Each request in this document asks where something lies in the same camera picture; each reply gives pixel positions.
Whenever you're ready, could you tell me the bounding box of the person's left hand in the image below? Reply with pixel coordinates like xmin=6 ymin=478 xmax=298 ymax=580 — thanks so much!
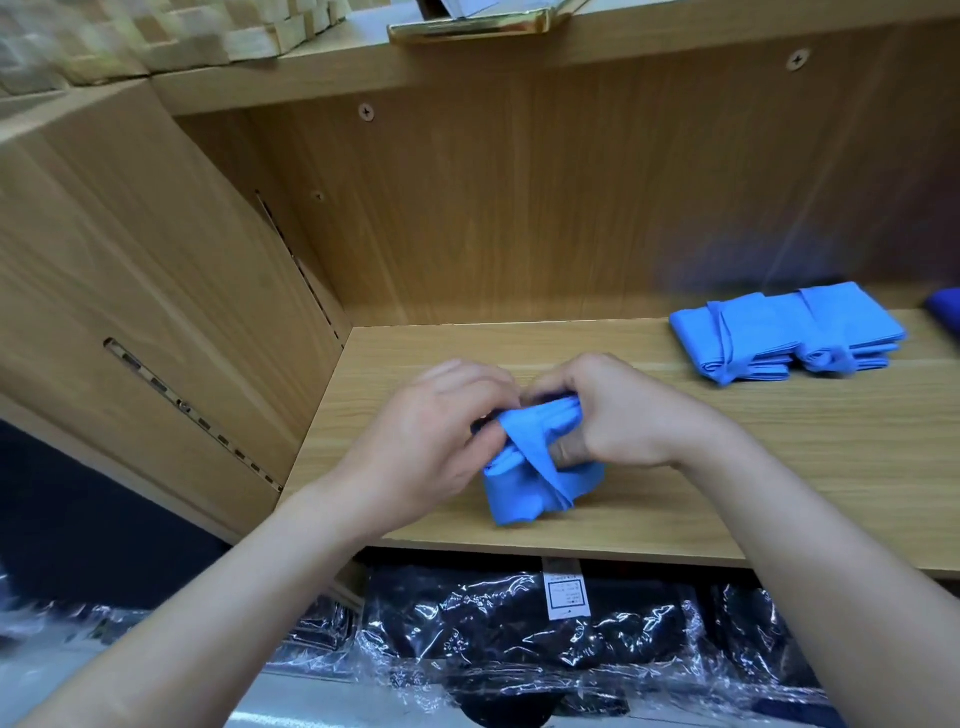
xmin=319 ymin=357 xmax=525 ymax=539

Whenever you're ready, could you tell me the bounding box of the person's right hand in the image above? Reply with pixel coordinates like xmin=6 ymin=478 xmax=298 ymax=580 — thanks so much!
xmin=520 ymin=352 xmax=740 ymax=474

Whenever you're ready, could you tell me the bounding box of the light blue non-woven bag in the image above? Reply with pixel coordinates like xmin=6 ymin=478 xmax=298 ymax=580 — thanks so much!
xmin=798 ymin=280 xmax=909 ymax=378
xmin=667 ymin=292 xmax=822 ymax=389
xmin=475 ymin=391 xmax=611 ymax=528

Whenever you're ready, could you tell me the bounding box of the wooden shelf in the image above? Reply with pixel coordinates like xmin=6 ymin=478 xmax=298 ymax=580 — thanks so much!
xmin=0 ymin=0 xmax=960 ymax=609

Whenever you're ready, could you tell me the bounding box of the person's right forearm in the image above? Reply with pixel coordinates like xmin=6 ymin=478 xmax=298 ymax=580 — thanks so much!
xmin=682 ymin=424 xmax=960 ymax=728

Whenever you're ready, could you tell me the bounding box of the person's left forearm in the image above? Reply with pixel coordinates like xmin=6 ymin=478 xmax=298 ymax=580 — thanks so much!
xmin=18 ymin=480 xmax=377 ymax=728

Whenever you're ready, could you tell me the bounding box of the beige woven basket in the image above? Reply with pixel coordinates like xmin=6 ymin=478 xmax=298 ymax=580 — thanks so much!
xmin=0 ymin=0 xmax=396 ymax=96

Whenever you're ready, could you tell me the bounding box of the white paper tag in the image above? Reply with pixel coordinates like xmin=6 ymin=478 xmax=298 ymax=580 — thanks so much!
xmin=540 ymin=558 xmax=594 ymax=623

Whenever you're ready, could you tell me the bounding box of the black wrapped bag with tag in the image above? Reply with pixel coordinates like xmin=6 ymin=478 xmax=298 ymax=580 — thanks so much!
xmin=357 ymin=558 xmax=710 ymax=719

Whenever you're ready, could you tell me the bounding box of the black plastic-wrapped bag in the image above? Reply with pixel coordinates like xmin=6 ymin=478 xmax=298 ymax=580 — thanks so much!
xmin=705 ymin=573 xmax=849 ymax=710
xmin=0 ymin=577 xmax=362 ymax=680

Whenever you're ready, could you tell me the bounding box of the gold stand with white card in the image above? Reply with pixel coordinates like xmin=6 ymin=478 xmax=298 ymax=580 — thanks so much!
xmin=385 ymin=0 xmax=591 ymax=44

